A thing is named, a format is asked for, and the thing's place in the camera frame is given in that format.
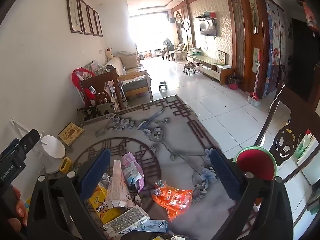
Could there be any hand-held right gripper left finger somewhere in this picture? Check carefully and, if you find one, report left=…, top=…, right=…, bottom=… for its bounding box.
left=26, top=147, right=112, bottom=240

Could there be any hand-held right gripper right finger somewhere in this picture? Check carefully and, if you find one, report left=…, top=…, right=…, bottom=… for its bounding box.
left=210, top=148, right=293, bottom=240

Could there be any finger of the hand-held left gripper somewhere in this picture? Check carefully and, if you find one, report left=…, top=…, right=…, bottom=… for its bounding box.
left=0, top=137, right=22, bottom=159
left=20, top=129, right=40, bottom=159

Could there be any tall white carton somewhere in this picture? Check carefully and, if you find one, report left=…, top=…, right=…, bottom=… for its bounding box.
left=106, top=160, right=135, bottom=208

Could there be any red bin with green rim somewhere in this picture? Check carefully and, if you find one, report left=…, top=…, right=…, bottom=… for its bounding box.
left=234, top=146, right=277, bottom=180

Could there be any yellow box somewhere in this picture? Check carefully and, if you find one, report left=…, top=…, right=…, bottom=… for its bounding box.
left=89, top=182, right=123, bottom=225

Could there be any pink plastic bag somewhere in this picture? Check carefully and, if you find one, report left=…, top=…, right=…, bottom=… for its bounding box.
left=121, top=152, right=145, bottom=193

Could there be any orange snack wrapper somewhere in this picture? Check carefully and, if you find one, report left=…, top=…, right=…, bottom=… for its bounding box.
left=151, top=180, right=193, bottom=222

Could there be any blue toothpaste box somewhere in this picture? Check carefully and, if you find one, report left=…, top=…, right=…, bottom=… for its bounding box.
left=134, top=219, right=169, bottom=233

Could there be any person's left hand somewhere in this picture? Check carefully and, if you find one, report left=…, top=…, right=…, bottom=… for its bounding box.
left=10, top=187, right=28, bottom=233

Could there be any white desk lamp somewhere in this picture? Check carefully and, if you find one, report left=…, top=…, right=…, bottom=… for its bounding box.
left=10, top=119, right=66, bottom=175

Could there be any small yellow holder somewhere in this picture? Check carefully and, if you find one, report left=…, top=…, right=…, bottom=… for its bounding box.
left=59, top=157, right=72, bottom=173

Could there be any gold patterned box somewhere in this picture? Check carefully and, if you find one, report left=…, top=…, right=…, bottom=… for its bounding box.
left=58, top=122, right=85, bottom=146

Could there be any grey patterned box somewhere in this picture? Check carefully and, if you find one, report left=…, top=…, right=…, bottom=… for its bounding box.
left=103, top=206, right=150, bottom=238

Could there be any dark floral cushion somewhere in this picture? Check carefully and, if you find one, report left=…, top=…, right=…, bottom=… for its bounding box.
left=77, top=102, right=117, bottom=122

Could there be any floral printed tablecloth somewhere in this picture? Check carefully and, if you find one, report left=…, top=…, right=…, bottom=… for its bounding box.
left=45, top=94, right=263, bottom=240

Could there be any carved wooden chair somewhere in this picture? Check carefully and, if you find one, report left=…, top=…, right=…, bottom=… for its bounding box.
left=252, top=80, right=320, bottom=170

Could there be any red bag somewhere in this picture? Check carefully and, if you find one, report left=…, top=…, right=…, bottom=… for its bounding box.
left=72, top=67, right=97, bottom=100

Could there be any white mop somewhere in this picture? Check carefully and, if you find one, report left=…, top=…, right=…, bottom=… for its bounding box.
left=247, top=50, right=262, bottom=105

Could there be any green and white pack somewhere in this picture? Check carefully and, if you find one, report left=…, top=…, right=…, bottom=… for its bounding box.
left=295, top=132, right=313, bottom=159

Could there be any stack of magazines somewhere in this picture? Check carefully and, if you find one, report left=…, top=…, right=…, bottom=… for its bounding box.
left=85, top=60, right=123, bottom=110

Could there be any white cabinet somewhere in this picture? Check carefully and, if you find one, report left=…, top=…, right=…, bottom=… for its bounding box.
left=300, top=140, right=320, bottom=185

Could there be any wooden chair with floral cushion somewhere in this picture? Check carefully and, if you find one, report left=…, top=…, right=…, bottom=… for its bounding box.
left=80, top=68, right=125, bottom=109

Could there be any red flowerpot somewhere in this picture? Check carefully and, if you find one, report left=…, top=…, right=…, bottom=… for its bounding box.
left=227, top=75, right=243, bottom=90

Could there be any wooden sofa with cushions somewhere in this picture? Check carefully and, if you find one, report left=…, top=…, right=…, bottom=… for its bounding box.
left=105, top=52, right=153, bottom=99

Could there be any television cabinet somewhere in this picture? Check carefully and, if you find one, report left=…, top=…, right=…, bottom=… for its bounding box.
left=185, top=54, right=234, bottom=85

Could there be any wooden side table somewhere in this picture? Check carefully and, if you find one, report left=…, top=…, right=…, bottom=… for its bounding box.
left=169, top=50, right=187, bottom=63

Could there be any printed door curtain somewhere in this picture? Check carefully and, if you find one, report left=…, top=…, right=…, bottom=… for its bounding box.
left=265, top=0, right=287, bottom=95

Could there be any framed wall picture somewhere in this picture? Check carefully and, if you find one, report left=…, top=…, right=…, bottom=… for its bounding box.
left=87, top=5, right=99, bottom=36
left=78, top=0, right=93, bottom=35
left=66, top=0, right=83, bottom=34
left=93, top=10, right=103, bottom=37

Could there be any wall television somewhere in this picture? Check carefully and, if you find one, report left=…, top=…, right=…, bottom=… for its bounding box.
left=200, top=20, right=217, bottom=36

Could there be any wall shelf with pots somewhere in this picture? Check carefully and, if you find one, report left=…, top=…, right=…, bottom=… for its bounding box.
left=195, top=12, right=217, bottom=26

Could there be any red wall hanging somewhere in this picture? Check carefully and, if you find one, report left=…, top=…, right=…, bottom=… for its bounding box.
left=302, top=2, right=319, bottom=32

